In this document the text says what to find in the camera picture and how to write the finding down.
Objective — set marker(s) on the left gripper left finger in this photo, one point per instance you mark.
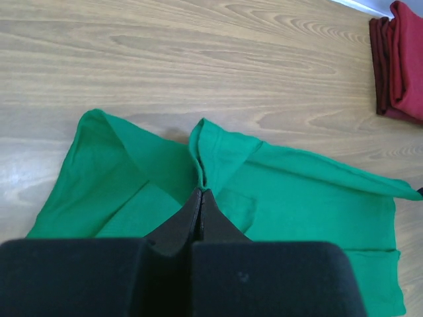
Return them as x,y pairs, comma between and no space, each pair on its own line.
171,237

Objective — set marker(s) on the green t shirt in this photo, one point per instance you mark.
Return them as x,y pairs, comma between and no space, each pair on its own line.
119,180

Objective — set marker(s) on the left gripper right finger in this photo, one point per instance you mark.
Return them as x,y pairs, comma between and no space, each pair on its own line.
214,226

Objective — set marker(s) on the folded dark red t shirt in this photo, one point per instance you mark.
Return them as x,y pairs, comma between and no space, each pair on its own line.
381,68

